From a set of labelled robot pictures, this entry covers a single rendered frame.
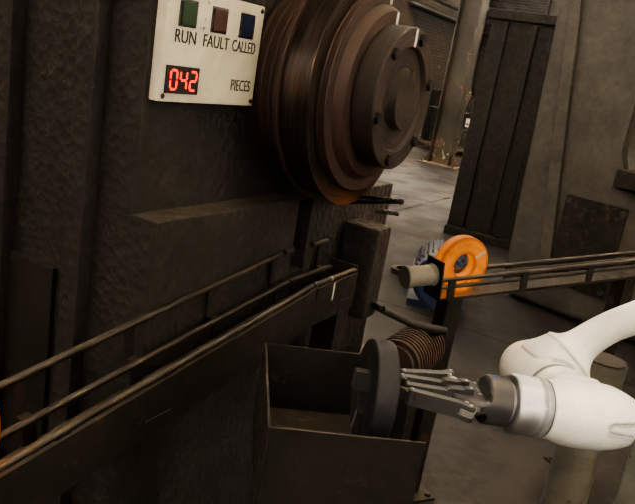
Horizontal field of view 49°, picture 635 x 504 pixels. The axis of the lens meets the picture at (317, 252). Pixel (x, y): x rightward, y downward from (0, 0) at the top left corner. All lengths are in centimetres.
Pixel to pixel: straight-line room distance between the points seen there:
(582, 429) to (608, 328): 23
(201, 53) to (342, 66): 26
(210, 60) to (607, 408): 84
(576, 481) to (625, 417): 100
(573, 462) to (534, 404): 104
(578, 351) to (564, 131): 291
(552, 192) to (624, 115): 54
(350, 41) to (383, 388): 65
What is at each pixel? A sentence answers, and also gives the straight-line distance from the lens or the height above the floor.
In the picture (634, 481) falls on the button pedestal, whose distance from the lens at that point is 217.
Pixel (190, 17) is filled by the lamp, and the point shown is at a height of 119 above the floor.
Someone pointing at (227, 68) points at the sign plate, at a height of 112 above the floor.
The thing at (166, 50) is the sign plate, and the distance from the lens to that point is 115.
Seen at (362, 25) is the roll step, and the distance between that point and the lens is 135.
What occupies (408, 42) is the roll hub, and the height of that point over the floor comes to 122.
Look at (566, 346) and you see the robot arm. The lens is 126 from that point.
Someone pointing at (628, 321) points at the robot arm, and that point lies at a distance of 127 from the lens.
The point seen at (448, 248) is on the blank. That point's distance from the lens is 185.
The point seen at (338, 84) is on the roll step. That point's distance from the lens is 130.
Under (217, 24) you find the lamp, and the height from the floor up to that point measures 119.
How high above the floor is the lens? 116
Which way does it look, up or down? 15 degrees down
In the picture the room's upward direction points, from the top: 10 degrees clockwise
